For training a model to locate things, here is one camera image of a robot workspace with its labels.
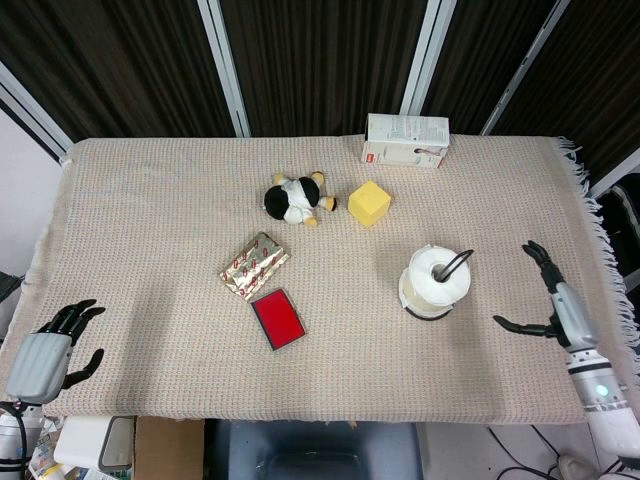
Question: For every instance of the dark brown curtain panel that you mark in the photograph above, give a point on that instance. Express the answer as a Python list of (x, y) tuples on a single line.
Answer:
[(325, 60), (600, 80), (480, 55), (110, 60)]

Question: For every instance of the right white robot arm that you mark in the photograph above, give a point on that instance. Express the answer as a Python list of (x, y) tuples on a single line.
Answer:
[(600, 395)]

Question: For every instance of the brown cardboard box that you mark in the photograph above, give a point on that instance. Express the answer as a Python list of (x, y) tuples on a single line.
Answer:
[(170, 450)]

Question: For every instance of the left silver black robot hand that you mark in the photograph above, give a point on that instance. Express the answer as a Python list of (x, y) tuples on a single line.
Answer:
[(42, 360)]

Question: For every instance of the white product carton box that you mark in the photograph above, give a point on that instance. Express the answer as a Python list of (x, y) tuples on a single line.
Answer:
[(405, 137)]

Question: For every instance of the white plastic container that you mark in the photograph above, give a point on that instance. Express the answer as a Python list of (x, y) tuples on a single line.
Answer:
[(80, 442)]

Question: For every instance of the white partition post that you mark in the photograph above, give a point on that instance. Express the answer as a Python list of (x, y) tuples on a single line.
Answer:
[(615, 180), (425, 65), (30, 115), (225, 65), (525, 70)]

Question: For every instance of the black white plush toy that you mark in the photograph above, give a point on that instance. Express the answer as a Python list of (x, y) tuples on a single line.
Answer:
[(292, 200)]

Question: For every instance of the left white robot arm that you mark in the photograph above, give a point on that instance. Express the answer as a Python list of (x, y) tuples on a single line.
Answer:
[(7, 435)]

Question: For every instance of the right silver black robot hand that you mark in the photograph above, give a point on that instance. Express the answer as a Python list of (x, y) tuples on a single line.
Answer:
[(572, 315)]

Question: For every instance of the beige waffle-weave tablecloth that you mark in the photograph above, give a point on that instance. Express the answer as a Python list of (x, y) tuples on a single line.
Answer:
[(175, 200)]

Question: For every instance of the light grey shoe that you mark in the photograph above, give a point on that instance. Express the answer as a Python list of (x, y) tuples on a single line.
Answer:
[(575, 467)]

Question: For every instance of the yellow foam cube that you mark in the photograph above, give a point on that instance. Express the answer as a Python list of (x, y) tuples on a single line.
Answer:
[(367, 205)]

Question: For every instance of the pile of printed papers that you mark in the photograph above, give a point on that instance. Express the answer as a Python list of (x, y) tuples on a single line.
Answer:
[(45, 460)]

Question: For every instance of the gold foil snack packet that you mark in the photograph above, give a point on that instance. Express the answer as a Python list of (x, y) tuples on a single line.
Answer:
[(255, 265)]

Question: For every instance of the red ink pad case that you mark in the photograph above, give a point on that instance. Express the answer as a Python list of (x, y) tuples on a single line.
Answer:
[(278, 320)]

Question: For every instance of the black chair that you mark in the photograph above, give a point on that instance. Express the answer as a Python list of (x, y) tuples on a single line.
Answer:
[(622, 235)]

